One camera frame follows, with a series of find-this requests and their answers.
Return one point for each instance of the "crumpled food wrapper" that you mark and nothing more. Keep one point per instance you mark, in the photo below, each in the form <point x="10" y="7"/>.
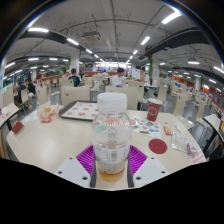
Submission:
<point x="47" y="111"/>

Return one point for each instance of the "red paper cup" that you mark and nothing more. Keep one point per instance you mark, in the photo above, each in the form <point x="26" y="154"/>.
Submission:
<point x="154" y="110"/>

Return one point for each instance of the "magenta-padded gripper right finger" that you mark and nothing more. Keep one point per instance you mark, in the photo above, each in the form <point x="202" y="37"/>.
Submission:
<point x="150" y="170"/>

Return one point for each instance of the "ceiling lights group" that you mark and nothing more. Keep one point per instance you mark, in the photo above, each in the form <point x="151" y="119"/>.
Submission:
<point x="38" y="30"/>

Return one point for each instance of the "red white printed paper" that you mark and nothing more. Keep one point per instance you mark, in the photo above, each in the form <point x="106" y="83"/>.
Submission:
<point x="196" y="155"/>

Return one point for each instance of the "clear plastic drink bottle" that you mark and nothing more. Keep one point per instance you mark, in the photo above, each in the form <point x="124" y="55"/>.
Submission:
<point x="111" y="133"/>

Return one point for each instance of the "beige side table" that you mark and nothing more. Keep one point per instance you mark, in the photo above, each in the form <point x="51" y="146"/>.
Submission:
<point x="8" y="113"/>
<point x="215" y="123"/>

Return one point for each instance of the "dark food tray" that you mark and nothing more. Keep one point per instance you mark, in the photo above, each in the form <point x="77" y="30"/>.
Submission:
<point x="78" y="110"/>

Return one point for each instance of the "colourful printed leaflet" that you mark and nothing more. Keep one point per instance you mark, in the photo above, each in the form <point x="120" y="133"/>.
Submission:
<point x="146" y="127"/>

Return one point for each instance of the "clear plastic bag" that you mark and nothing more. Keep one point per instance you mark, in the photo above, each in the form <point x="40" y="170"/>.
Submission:
<point x="180" y="142"/>

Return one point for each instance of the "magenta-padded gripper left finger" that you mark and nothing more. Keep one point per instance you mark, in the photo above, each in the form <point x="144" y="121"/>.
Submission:
<point x="71" y="170"/>

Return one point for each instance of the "beige chairs group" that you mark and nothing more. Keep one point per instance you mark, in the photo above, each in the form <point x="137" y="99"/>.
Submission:
<point x="75" y="95"/>

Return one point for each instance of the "flat round red coaster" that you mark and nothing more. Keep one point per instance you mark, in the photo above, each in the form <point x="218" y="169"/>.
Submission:
<point x="157" y="146"/>

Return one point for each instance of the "person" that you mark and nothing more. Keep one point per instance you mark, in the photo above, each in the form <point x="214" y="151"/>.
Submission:
<point x="31" y="87"/>
<point x="21" y="90"/>
<point x="144" y="77"/>
<point x="117" y="80"/>
<point x="74" y="80"/>

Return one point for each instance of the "small red box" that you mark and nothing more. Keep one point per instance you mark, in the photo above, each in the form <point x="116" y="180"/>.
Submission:
<point x="17" y="127"/>

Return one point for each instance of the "ceiling air conditioner unit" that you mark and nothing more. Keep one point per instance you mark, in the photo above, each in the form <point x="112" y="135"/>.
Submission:
<point x="91" y="36"/>

